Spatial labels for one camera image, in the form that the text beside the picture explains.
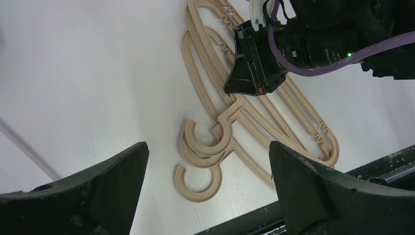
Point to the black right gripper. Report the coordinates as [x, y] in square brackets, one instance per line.
[256, 71]

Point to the beige plastic hanger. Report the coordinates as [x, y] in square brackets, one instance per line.
[198, 179]
[293, 98]
[239, 109]

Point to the beige plastic hanger bottom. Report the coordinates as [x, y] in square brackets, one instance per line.
[198, 179]

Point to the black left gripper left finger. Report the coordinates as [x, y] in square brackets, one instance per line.
[99, 200]

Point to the white rack foot near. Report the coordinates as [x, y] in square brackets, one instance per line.
[29, 153]

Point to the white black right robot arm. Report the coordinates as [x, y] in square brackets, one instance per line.
[323, 36]

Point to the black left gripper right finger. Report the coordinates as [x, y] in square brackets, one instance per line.
[324, 201]

